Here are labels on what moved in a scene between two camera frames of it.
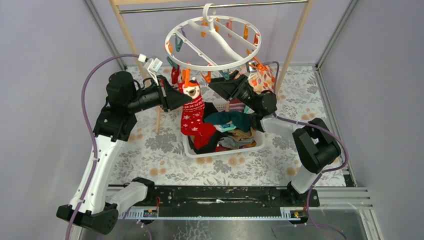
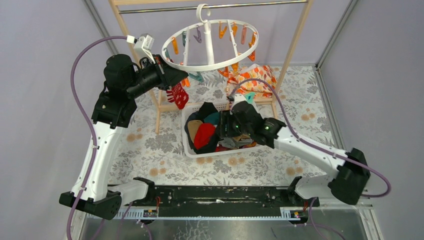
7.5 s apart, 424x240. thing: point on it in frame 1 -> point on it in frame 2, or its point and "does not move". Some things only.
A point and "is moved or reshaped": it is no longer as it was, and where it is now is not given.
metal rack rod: (216, 6) does not move
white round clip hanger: (212, 42) is moved or reshaped
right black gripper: (228, 87) -> (226, 117)
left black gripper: (163, 97) -> (163, 74)
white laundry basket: (218, 107) does not move
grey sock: (229, 141) does not move
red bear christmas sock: (193, 115) is moved or reshaped
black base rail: (227, 198) does not move
